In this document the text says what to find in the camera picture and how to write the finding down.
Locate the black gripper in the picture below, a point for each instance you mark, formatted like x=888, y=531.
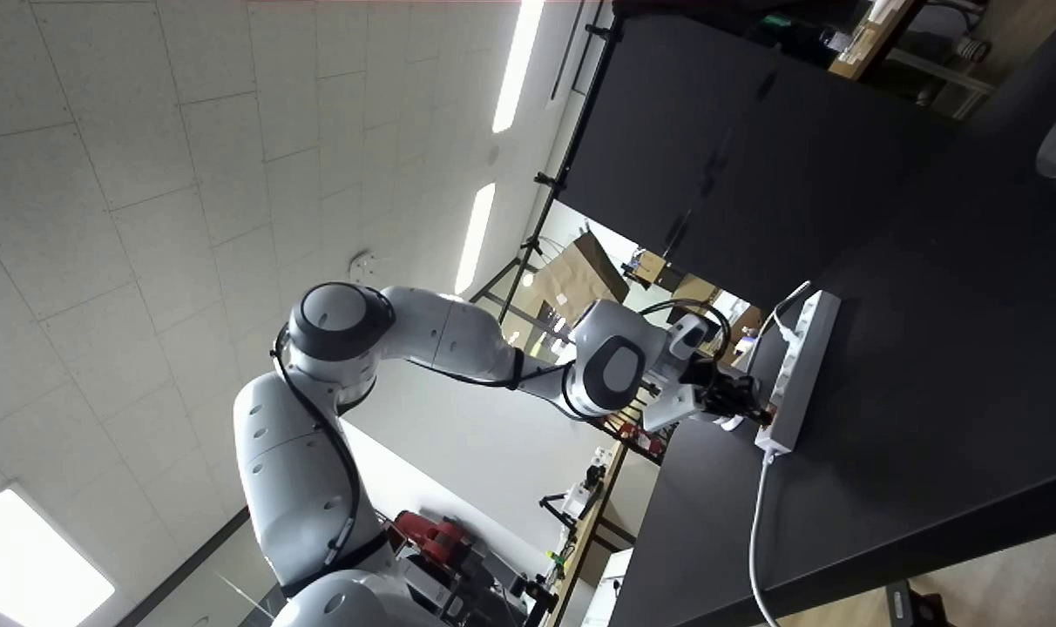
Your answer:
x=703, y=378

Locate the white power strip orange switch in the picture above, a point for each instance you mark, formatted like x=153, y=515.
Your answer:
x=799, y=371

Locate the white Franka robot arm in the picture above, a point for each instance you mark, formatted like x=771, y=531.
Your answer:
x=304, y=466

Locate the small brown cardboard box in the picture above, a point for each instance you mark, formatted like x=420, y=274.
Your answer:
x=698, y=292

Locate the large brown cardboard box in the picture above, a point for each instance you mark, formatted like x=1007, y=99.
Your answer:
x=574, y=282

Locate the black tripod stand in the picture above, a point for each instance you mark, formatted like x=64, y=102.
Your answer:
x=533, y=239

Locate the black backdrop panel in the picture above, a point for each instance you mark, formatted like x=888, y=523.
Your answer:
x=689, y=127

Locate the short ceiling light strip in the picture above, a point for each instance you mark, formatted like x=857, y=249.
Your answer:
x=474, y=239

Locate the green box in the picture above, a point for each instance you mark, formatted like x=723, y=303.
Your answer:
x=787, y=44

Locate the wooden yellow board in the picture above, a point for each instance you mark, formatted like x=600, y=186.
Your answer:
x=862, y=39

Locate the long ceiling light strip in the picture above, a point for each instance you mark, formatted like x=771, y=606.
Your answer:
x=518, y=63

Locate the square ceiling light panel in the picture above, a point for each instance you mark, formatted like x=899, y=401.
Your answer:
x=26, y=560

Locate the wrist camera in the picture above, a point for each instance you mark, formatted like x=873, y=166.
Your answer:
x=689, y=335

